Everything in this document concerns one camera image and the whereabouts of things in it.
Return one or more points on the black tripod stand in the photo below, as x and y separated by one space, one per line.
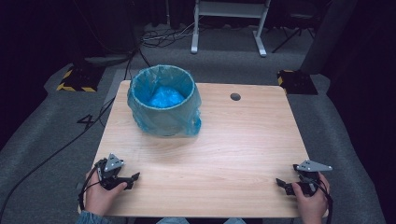
294 34

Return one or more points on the white desk frame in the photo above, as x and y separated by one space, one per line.
229 9

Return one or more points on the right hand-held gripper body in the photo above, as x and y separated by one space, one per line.
311 169

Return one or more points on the grey curtain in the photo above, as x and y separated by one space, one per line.
330 34

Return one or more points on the person's left hand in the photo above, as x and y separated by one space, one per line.
100 197

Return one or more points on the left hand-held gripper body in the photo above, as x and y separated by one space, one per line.
112 165

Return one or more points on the person's right hand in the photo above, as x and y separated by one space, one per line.
311 205

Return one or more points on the yellow black striped base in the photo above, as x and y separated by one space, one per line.
297 82
79 79

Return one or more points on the trash bin with blue bag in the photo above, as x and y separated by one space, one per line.
165 102

